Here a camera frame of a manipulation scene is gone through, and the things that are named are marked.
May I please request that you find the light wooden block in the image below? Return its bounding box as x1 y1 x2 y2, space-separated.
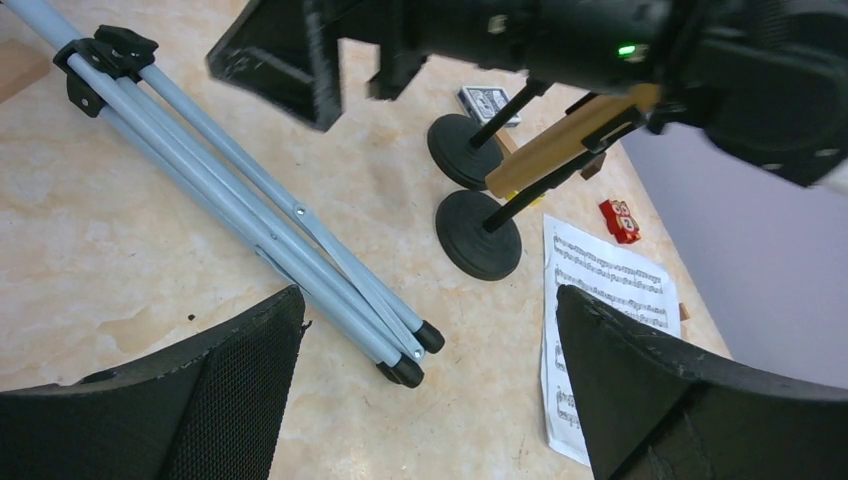
1 40 52 103

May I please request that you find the blue music stand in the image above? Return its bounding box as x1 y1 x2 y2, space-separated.
9 1 445 388

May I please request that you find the wooden block pair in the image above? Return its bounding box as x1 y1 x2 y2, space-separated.
679 303 691 321

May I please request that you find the blue card box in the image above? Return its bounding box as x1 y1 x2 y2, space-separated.
456 86 511 125

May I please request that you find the black microphone stand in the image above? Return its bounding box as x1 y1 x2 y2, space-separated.
426 78 551 191
435 106 645 281

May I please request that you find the dark brown wooden block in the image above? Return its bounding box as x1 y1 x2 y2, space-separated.
580 153 607 181

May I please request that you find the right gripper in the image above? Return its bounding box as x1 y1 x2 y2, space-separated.
205 0 545 132

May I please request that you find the sheet music page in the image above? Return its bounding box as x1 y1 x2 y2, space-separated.
540 216 682 466

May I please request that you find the yellow owl toy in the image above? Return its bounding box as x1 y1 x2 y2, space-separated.
507 191 546 205

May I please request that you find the gold toy microphone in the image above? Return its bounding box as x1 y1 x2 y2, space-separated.
485 84 660 198

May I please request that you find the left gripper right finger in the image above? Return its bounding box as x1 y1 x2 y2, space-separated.
569 318 847 479

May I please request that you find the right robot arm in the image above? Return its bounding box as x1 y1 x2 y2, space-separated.
206 1 847 186

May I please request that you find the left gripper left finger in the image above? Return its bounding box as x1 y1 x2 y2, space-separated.
1 286 306 479

